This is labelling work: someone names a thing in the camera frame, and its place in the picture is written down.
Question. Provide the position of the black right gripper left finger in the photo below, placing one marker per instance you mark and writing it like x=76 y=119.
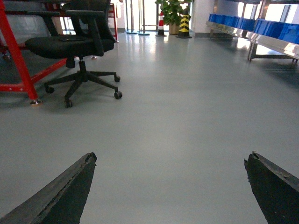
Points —
x=62 y=201

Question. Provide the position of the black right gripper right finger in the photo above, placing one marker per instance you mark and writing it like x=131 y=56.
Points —
x=276 y=190

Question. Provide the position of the black office chair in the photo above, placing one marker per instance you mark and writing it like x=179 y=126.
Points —
x=92 y=38

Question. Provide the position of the yellow black striped bollard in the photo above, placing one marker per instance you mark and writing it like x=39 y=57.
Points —
x=184 y=32

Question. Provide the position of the red white traffic cone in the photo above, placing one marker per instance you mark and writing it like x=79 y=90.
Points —
x=160 y=26

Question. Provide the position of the green potted plant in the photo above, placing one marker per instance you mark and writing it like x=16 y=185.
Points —
x=172 y=10

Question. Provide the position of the red metal table frame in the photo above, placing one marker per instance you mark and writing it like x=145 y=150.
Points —
x=27 y=84

